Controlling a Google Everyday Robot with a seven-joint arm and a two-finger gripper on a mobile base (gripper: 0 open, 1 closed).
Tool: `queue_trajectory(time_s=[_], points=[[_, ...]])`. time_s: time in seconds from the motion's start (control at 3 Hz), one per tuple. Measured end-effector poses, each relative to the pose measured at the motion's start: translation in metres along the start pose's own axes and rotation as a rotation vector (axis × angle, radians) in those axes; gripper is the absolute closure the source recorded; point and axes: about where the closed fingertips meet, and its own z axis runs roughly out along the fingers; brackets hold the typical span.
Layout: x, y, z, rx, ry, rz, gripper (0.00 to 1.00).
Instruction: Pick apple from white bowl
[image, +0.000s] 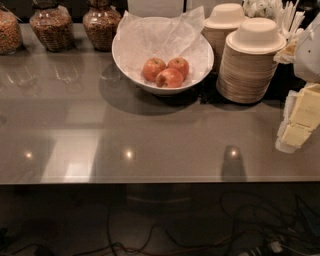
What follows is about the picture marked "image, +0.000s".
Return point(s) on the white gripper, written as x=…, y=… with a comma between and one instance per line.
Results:
x=309, y=57

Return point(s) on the right rear red apple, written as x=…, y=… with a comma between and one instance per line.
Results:
x=179, y=64

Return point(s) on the red apple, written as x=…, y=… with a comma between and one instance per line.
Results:
x=179, y=64
x=169, y=78
x=152, y=68

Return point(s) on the front red apple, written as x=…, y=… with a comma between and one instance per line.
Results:
x=169, y=78

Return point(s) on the left red apple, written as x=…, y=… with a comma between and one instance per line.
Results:
x=152, y=68

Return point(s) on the white ceramic bowl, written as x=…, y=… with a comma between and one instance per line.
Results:
x=133, y=71

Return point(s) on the black mat under bowls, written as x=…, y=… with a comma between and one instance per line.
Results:
x=282, y=82

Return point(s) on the front stack of paper bowls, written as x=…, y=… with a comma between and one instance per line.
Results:
x=248, y=64

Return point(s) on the stack of paper bowls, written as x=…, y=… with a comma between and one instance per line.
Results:
x=248, y=64
x=224, y=19

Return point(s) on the white plastic cutlery bundle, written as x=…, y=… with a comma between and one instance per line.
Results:
x=286, y=15

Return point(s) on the rear stack of paper bowls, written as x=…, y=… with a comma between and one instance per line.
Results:
x=224, y=19

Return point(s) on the white tissue paper liner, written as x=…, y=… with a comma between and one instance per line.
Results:
x=156, y=40

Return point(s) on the right glass cereal jar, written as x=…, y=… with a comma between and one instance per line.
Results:
x=100, y=23

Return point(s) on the glass cereal jar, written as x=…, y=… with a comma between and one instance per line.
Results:
x=10, y=32
x=100, y=23
x=53, y=25

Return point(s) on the middle glass cereal jar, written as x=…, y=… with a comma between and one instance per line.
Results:
x=53, y=25

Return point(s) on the left glass cereal jar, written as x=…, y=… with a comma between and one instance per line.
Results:
x=10, y=32

